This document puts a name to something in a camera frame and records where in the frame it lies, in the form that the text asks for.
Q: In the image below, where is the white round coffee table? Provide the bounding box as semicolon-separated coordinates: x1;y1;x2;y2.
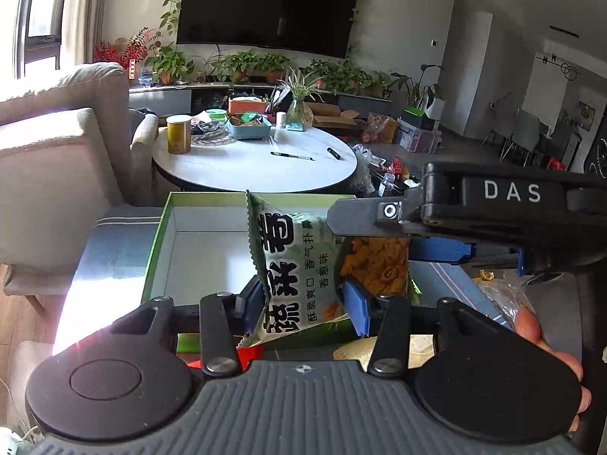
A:
152;127;357;193

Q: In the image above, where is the blue plastic basket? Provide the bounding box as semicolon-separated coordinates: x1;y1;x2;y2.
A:
225;116;272;141

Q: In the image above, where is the yellow tin can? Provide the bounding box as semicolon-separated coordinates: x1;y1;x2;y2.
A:
166;114;191;154

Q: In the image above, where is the beige sofa armchair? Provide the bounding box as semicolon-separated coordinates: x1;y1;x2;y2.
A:
1;63;159;313

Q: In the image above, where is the green cardboard box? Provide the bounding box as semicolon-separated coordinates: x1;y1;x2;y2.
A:
141;190;423;353

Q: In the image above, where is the black wall television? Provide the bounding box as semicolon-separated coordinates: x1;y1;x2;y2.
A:
177;0;357;59

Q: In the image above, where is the spider plant in glass vase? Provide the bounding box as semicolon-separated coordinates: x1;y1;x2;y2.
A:
279;68;320;130

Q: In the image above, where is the open cardboard box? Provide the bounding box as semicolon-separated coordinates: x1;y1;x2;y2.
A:
305;103;359;127

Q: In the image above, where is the person's right hand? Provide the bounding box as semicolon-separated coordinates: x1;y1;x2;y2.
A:
514;306;591;433

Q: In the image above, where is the green vegetable roll snack bag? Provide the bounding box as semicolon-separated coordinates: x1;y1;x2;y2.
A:
239;192;409;347

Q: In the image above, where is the black pen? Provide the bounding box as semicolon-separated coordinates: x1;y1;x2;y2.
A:
270;151;315;161

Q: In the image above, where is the red berry decoration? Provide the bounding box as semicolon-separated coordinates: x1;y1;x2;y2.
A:
93;27;155;71

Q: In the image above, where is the beige curtain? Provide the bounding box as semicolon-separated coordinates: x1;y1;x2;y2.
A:
60;0;105;68

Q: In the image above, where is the orange tissue box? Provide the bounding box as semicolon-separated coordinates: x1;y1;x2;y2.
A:
227;97;267;115

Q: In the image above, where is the blue striped tablecloth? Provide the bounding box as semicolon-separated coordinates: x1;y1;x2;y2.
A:
52;204;507;355

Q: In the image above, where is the black marker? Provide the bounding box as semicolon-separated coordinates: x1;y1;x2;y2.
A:
326;147;341;160

